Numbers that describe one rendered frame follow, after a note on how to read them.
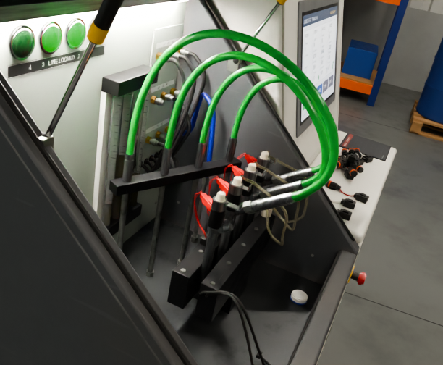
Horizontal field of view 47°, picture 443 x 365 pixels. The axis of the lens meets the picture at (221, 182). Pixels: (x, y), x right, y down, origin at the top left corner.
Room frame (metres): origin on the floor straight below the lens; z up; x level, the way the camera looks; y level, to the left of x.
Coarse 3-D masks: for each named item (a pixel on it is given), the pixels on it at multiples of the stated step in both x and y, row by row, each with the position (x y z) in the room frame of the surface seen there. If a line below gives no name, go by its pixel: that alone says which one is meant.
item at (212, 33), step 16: (208, 32) 0.84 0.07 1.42; (224, 32) 0.83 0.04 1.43; (176, 48) 0.85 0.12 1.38; (256, 48) 0.81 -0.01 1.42; (272, 48) 0.80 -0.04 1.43; (160, 64) 0.86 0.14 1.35; (288, 64) 0.79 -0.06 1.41; (304, 80) 0.78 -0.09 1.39; (144, 96) 0.87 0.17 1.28; (320, 96) 0.77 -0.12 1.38; (128, 144) 0.88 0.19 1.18; (336, 144) 0.76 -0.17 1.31; (336, 160) 0.76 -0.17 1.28; (304, 192) 0.76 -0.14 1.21
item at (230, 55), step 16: (208, 64) 0.92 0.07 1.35; (272, 64) 0.89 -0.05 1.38; (192, 80) 0.93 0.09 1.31; (288, 80) 0.87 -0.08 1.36; (304, 96) 0.86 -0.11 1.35; (176, 112) 0.94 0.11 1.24; (320, 128) 0.85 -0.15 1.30; (320, 144) 0.85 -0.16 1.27; (320, 176) 0.84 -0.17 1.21; (272, 208) 0.86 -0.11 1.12
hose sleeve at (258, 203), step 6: (264, 198) 0.79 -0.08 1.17; (270, 198) 0.78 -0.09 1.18; (276, 198) 0.78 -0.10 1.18; (282, 198) 0.77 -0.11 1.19; (288, 198) 0.77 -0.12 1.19; (252, 204) 0.79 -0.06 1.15; (258, 204) 0.79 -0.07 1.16; (264, 204) 0.78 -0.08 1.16; (270, 204) 0.78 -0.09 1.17; (276, 204) 0.78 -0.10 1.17
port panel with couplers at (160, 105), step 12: (180, 24) 1.18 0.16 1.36; (156, 36) 1.08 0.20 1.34; (168, 36) 1.13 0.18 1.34; (180, 36) 1.19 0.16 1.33; (156, 48) 1.09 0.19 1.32; (156, 60) 1.10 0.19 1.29; (168, 60) 1.08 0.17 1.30; (168, 72) 1.15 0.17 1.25; (156, 84) 1.11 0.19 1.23; (168, 84) 1.16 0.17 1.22; (156, 96) 1.12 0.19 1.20; (168, 96) 1.13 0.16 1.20; (156, 108) 1.12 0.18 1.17; (168, 108) 1.18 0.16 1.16; (156, 120) 1.13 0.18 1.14; (168, 120) 1.18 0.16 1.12; (156, 132) 1.14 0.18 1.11; (144, 144) 1.09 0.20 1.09; (156, 144) 1.08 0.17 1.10; (144, 156) 1.09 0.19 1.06
